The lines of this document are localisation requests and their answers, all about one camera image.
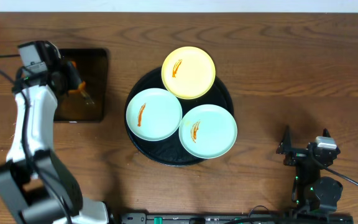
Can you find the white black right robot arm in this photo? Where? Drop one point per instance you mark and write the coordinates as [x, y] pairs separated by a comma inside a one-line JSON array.
[[312, 192]]

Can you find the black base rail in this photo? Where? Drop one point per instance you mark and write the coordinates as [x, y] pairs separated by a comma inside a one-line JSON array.
[[142, 218]]

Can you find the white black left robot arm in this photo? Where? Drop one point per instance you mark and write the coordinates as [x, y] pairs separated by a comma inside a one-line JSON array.
[[35, 185]]

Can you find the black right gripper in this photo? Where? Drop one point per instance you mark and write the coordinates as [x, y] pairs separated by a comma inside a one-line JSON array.
[[297, 155]]

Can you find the yellow plate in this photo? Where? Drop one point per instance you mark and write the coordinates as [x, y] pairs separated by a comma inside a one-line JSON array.
[[188, 72]]

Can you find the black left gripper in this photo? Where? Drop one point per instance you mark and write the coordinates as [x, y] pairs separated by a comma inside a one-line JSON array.
[[66, 78]]

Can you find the black round tray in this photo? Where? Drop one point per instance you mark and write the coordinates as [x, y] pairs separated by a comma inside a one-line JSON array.
[[170, 151]]

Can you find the orange green sponge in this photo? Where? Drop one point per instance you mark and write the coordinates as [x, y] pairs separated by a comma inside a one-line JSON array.
[[76, 84]]

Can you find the light green plate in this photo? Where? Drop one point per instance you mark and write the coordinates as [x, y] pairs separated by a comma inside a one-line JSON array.
[[208, 131], [153, 114]]

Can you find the black rectangular water tray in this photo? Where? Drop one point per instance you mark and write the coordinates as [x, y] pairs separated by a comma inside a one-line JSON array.
[[93, 67]]

